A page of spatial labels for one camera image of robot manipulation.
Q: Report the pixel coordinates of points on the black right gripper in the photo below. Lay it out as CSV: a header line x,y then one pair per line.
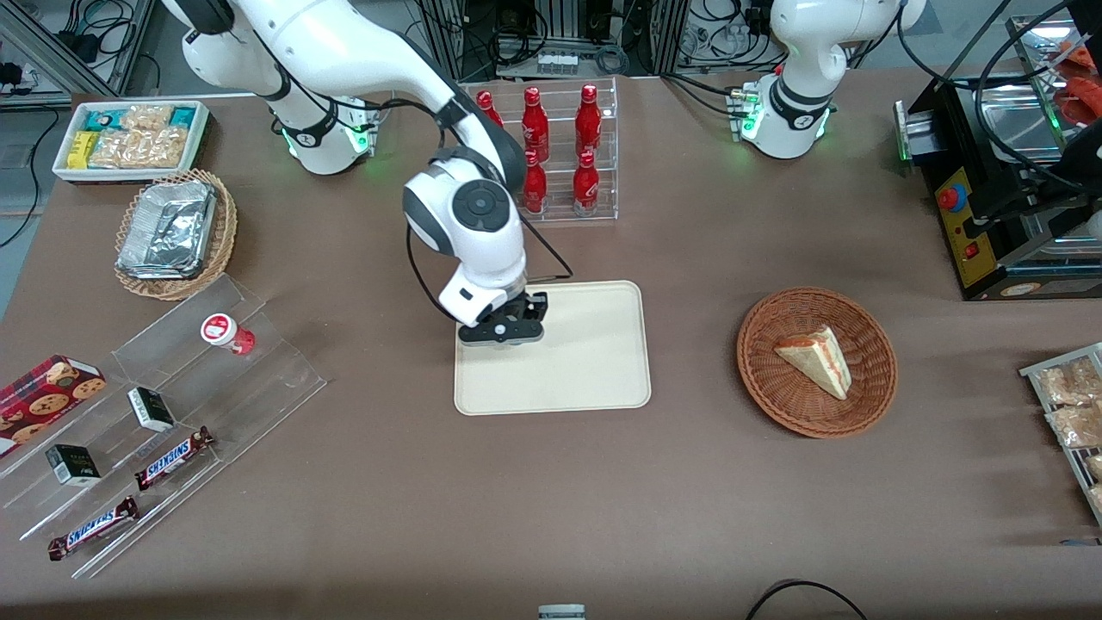
x,y
530,306

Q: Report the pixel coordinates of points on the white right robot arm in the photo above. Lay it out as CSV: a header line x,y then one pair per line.
x,y
344,52

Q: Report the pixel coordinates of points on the cream plastic tray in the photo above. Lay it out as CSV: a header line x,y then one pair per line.
x,y
585,362

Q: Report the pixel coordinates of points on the dark green gum box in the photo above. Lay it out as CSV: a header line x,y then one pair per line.
x,y
151,410
73,466

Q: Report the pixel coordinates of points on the red cola bottle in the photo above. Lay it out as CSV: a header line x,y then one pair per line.
x,y
535,188
589,120
586,185
489,110
535,125

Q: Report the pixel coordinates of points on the clear acrylic bottle rack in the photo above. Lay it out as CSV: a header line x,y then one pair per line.
x,y
607,172

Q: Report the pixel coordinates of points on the clear acrylic stepped shelf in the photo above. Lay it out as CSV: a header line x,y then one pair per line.
x,y
258,379

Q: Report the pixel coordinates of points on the round brown wicker basket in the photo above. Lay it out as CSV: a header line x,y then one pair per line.
x,y
775,387

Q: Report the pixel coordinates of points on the small red yogurt bottle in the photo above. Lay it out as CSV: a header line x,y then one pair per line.
x,y
225,331

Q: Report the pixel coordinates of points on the small grey device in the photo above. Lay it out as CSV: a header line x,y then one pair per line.
x,y
561,612

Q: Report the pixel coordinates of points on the light woven wicker basket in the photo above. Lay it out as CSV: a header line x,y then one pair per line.
x,y
224,232

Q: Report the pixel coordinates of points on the wrapped triangle sandwich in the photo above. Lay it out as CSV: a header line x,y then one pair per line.
x,y
818,357

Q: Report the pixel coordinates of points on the stacked foil containers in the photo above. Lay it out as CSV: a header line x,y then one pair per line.
x,y
168,228

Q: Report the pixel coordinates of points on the Snickers chocolate bar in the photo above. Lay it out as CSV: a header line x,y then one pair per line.
x,y
172,458
93,528

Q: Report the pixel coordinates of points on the white plastic snack bin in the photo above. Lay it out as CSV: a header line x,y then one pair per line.
x,y
198,138

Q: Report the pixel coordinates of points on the teal snack packet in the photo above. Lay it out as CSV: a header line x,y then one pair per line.
x,y
182,115
103,119

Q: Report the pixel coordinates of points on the clear bag of snacks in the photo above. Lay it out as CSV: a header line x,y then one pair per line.
x,y
138,151
148,116

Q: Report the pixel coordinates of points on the yellow snack box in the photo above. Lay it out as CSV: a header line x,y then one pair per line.
x,y
82,149

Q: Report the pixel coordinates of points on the red cookie box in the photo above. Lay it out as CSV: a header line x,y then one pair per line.
x,y
47,392

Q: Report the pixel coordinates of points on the black sealing machine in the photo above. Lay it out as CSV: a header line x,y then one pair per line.
x,y
973,232

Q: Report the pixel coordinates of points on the steel warmer pan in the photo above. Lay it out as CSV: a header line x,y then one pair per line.
x,y
1012,120

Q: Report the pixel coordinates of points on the clear bag of crackers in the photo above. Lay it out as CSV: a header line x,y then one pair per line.
x,y
1098,498
1076,424
1096,467
1067,381

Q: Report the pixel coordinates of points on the blue strip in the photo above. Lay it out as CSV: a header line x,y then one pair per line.
x,y
1080,541

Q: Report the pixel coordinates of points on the orange red food piece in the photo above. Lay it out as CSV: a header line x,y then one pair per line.
x,y
1083,90

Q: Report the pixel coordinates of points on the aluminium profile frame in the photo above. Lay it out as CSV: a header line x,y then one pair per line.
x,y
60,43

